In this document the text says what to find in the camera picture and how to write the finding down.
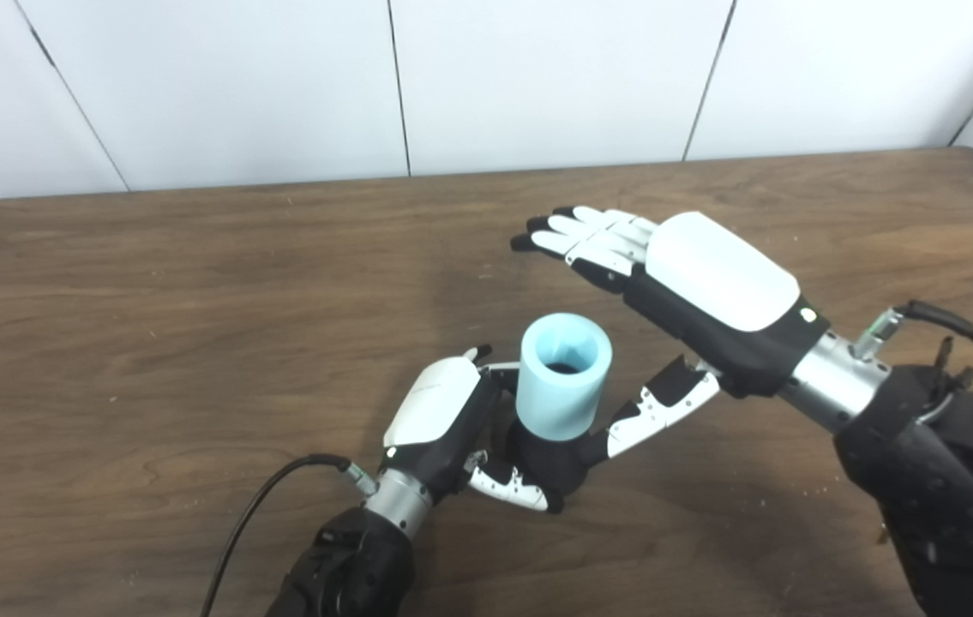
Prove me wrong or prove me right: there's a black flared nozzle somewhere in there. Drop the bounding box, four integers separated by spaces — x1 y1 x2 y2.
506 416 611 498

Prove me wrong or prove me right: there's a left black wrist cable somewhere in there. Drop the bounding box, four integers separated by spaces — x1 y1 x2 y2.
199 453 380 617

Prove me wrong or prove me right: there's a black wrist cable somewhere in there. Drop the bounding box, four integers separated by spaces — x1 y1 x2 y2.
199 453 380 617
853 300 973 421

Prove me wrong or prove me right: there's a light-blue hose piece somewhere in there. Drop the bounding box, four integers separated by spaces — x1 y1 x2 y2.
515 313 614 442

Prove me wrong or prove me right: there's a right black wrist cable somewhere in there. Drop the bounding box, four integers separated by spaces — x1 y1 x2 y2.
853 300 973 421

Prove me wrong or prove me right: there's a left white-black robot hand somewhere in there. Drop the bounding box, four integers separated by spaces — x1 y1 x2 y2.
381 344 564 515

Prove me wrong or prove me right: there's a right white-black robot hand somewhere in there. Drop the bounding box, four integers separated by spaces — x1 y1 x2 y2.
510 206 832 459

